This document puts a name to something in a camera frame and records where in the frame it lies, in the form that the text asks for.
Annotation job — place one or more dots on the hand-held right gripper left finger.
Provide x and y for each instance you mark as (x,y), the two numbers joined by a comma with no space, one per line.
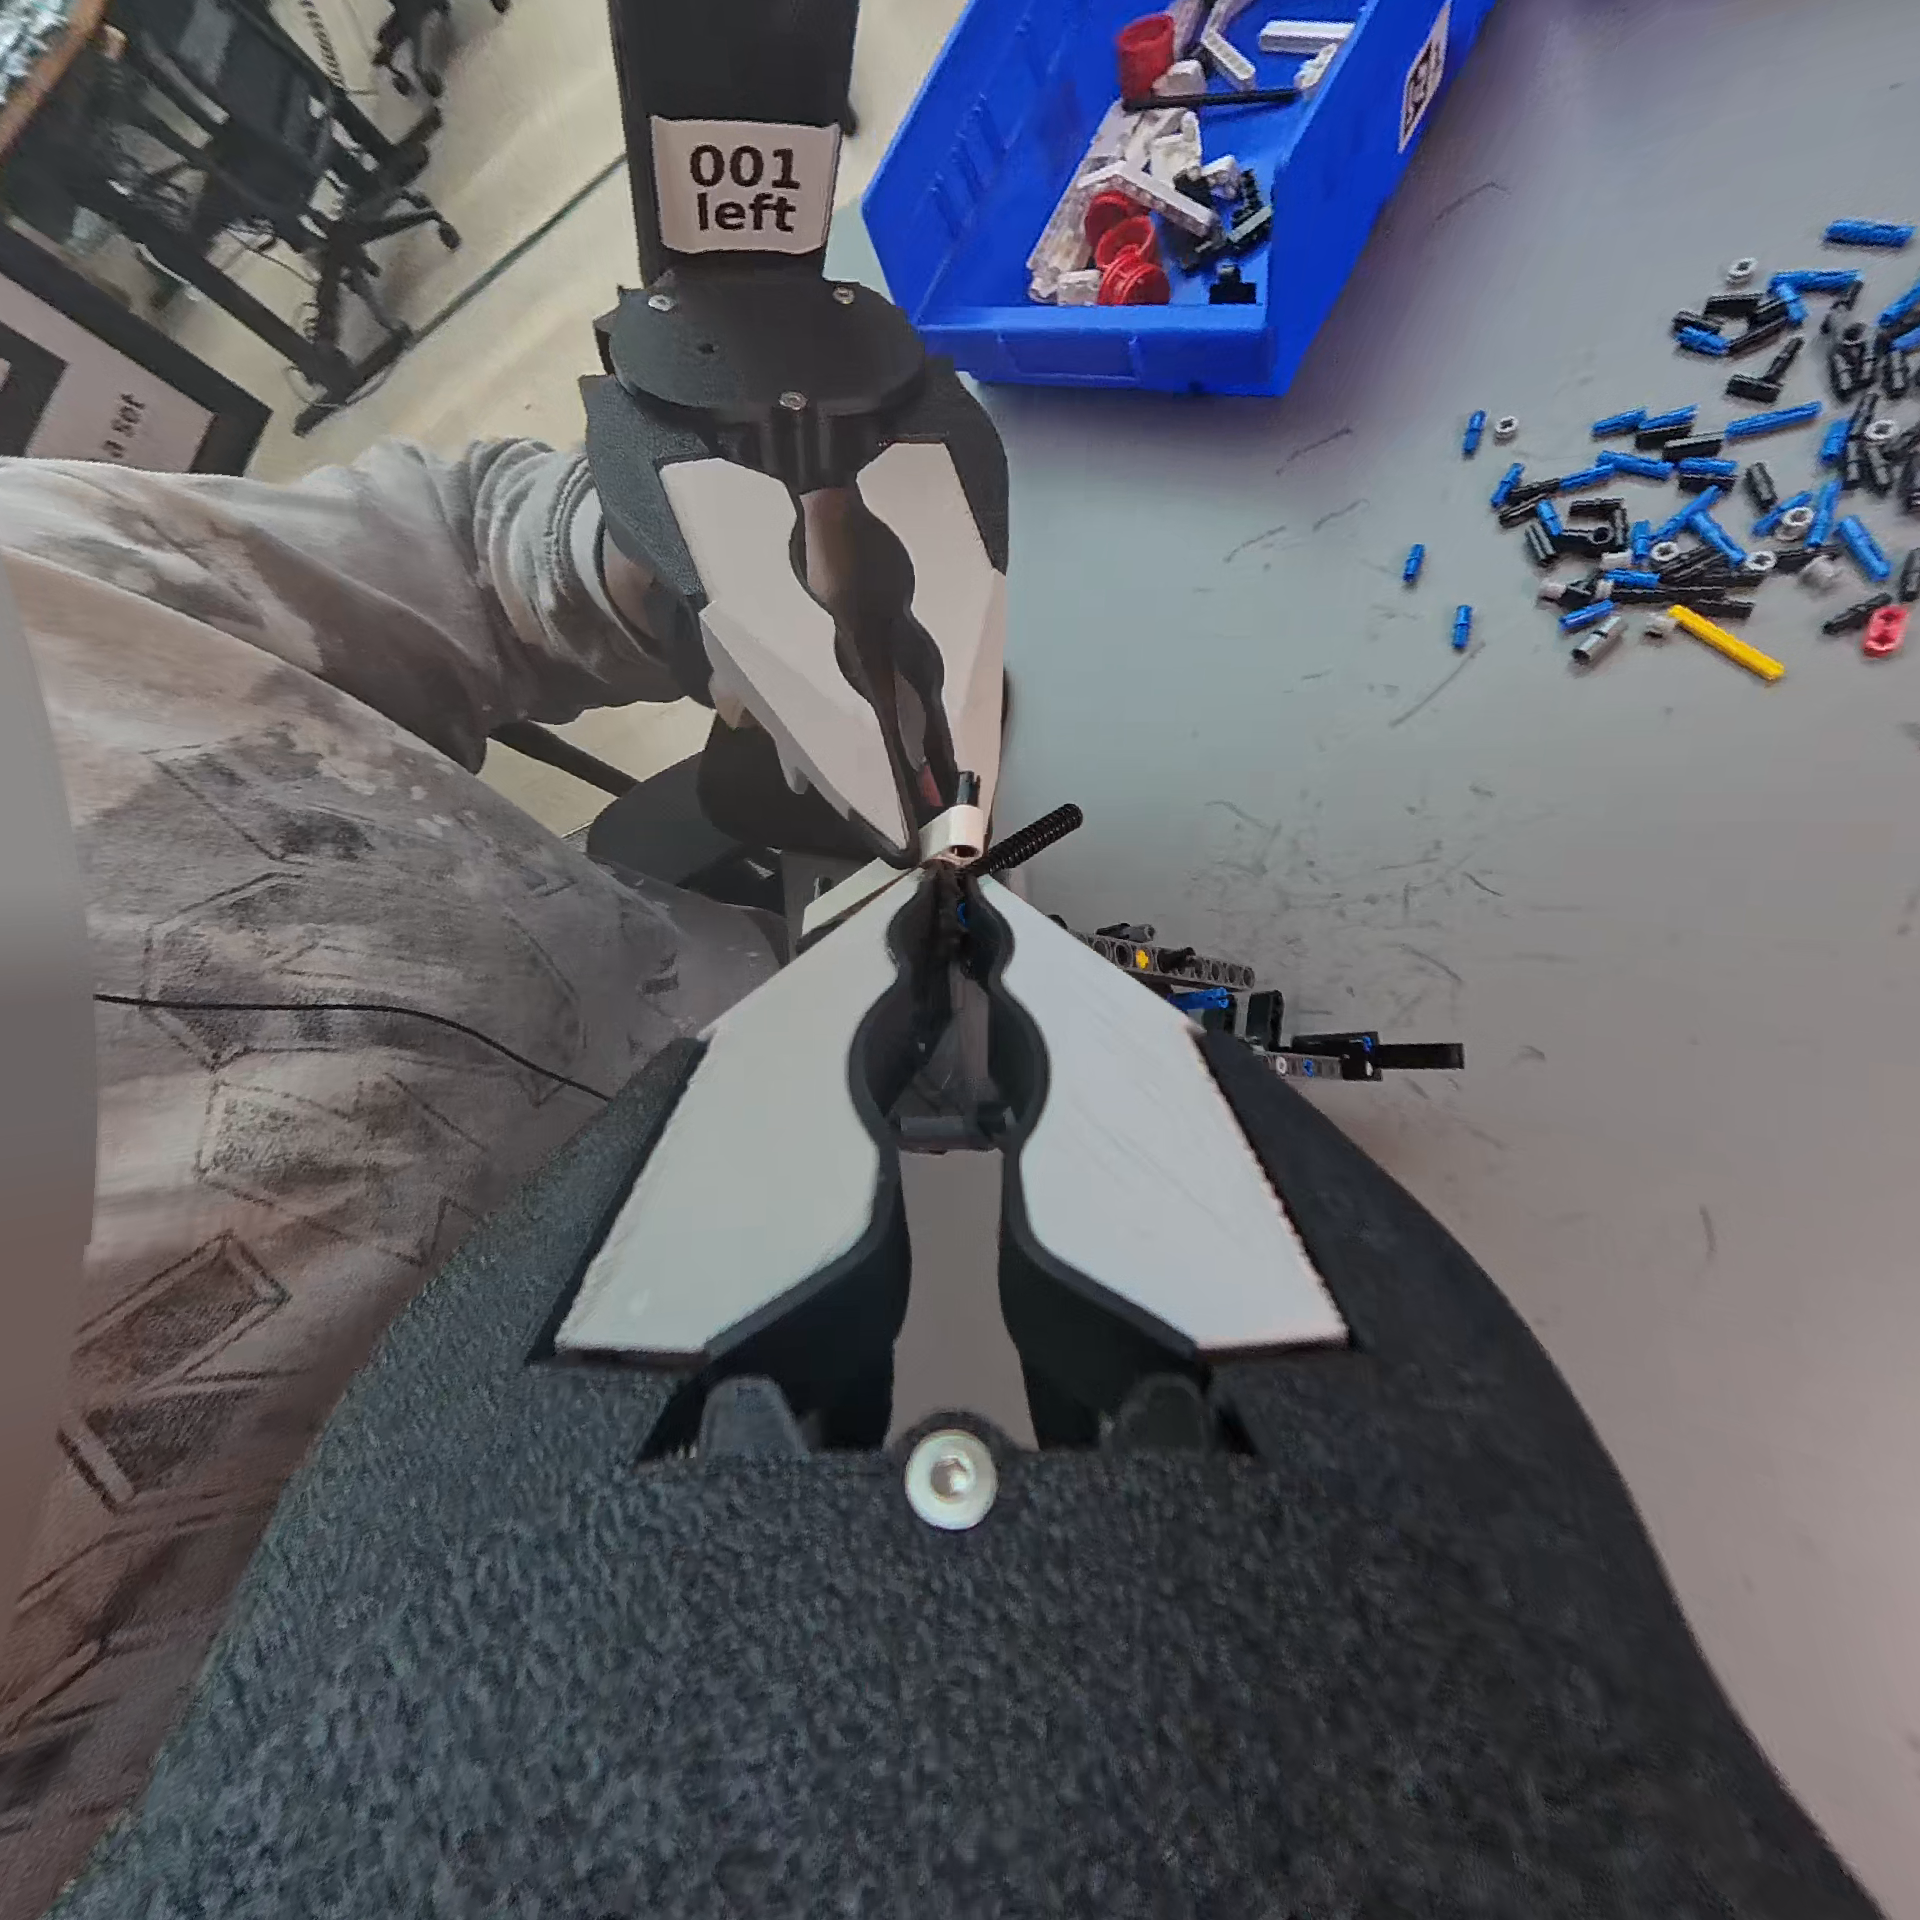
(750,1186)

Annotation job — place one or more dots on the red toy wheel hub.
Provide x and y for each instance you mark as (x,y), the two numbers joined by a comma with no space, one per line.
(1149,48)
(1113,219)
(1133,277)

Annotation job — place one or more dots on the grey toy chassis assembly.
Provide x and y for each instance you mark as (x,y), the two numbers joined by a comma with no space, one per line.
(1201,974)

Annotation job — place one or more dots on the white perforated toy beam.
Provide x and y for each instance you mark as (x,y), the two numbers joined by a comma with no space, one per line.
(960,836)

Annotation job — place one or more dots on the person's left hand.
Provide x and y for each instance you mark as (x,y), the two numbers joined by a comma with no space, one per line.
(652,616)

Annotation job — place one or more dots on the long black toy axle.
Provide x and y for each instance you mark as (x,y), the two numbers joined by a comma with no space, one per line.
(1214,98)

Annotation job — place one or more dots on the black framed paper sign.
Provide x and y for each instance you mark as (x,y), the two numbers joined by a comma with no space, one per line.
(120,376)

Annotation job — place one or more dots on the pile of small toy pins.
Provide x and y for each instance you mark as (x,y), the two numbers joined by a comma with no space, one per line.
(1724,451)

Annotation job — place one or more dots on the small white connector piece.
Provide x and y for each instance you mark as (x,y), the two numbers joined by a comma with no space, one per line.
(968,792)

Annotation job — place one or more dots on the blue plastic bin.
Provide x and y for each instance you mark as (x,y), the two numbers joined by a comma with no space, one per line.
(974,224)

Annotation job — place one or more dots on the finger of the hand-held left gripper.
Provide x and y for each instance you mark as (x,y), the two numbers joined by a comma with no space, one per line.
(953,570)
(765,599)

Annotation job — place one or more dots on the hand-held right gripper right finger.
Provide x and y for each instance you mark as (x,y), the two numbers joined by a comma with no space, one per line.
(1156,1186)

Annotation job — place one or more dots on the black office chair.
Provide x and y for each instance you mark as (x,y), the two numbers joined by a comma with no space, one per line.
(436,31)
(675,840)
(255,135)

